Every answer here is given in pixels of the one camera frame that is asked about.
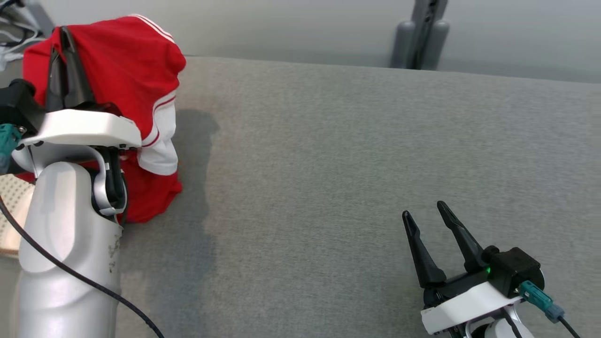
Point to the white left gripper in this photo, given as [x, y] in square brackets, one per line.
[84, 126]

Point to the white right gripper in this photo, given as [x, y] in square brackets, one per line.
[465, 303]

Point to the red Bulls 23 jersey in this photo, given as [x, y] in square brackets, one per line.
[127, 65]

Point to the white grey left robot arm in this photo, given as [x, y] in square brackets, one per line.
[65, 234]

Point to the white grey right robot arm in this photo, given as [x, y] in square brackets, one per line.
[497, 328]

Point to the beige perforated laundry basket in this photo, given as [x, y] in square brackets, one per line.
[11, 206]

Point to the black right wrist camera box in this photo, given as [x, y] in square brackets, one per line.
[514, 270]

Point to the teal left camera connector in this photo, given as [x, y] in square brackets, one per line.
[7, 141]

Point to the teal camera connector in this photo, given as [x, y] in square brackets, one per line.
[7, 141]
[537, 298]

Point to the teal right camera connector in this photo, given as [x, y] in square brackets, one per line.
[537, 298]

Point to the grey partition post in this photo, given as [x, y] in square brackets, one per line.
[420, 37]

